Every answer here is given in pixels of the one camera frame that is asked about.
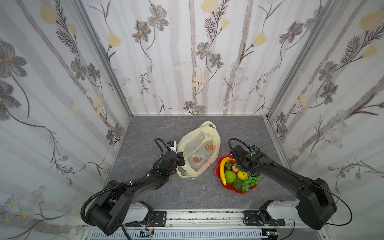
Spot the red fake strawberry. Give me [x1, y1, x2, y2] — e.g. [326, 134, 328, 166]
[232, 164, 240, 174]

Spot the yellow fake lemon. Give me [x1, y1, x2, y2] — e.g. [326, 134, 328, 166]
[237, 171, 248, 182]

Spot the green fake grape bunch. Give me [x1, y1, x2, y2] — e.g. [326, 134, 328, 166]
[241, 175, 262, 192]

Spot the dark purple fake mangosteen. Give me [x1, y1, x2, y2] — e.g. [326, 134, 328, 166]
[224, 161, 233, 171]

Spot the bright green bumpy fake fruit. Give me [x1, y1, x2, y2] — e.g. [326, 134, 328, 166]
[224, 170, 237, 184]

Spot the green fake lime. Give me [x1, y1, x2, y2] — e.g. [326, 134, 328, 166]
[233, 178, 244, 191]

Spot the yellow fake banana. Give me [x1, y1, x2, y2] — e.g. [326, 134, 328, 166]
[219, 158, 233, 186]

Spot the red flower-shaped plastic plate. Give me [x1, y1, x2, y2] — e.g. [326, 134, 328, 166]
[215, 154, 262, 195]

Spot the pale yellow printed plastic bag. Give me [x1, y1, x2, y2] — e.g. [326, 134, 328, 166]
[177, 121, 221, 178]

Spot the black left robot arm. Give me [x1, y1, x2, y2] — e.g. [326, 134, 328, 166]
[81, 151, 185, 236]

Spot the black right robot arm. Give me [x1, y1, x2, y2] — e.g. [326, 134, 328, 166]
[230, 145, 337, 230]

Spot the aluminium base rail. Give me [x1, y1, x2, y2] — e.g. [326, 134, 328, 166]
[78, 209, 335, 240]

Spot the black corrugated cable conduit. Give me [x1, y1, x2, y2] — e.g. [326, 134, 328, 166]
[80, 175, 151, 240]

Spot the aluminium frame post right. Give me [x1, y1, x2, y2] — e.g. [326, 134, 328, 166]
[265, 0, 340, 120]

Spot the aluminium frame post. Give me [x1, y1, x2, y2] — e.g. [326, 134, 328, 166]
[71, 0, 134, 120]
[265, 0, 340, 120]

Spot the aluminium frame post left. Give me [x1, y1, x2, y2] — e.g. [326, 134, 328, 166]
[71, 0, 134, 120]

